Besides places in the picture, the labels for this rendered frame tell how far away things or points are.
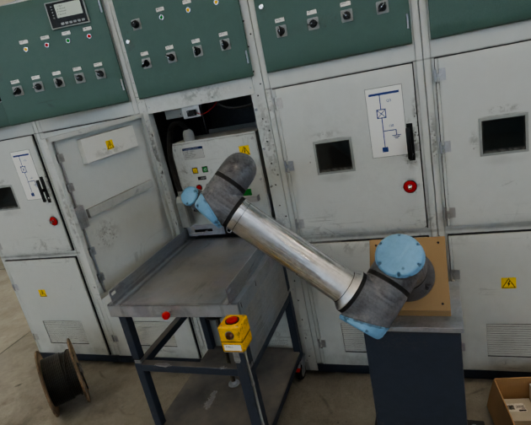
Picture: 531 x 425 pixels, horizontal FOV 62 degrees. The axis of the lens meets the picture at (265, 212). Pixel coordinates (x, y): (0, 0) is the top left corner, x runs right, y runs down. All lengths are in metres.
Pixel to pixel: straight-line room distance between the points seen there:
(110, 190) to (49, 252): 1.07
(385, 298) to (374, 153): 0.83
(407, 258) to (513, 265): 0.91
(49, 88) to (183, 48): 0.74
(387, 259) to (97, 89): 1.70
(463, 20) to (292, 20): 0.68
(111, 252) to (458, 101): 1.68
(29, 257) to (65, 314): 0.44
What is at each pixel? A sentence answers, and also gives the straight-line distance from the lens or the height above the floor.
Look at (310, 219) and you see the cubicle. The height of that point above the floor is 0.93.
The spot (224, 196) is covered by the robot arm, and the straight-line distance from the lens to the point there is 1.41.
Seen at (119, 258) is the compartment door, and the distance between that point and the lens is 2.28.
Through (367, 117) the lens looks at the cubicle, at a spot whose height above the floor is 1.38.
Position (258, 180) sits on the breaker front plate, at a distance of 2.30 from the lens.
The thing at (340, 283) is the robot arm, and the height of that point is 1.00.
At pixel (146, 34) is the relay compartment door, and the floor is 1.94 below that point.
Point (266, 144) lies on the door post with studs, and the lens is 2.19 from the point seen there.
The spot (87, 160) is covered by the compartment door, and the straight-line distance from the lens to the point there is 2.14.
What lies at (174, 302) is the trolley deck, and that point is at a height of 0.85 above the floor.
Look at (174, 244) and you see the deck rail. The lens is 2.45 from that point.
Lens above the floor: 1.66
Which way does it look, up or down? 17 degrees down
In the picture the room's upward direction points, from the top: 12 degrees counter-clockwise
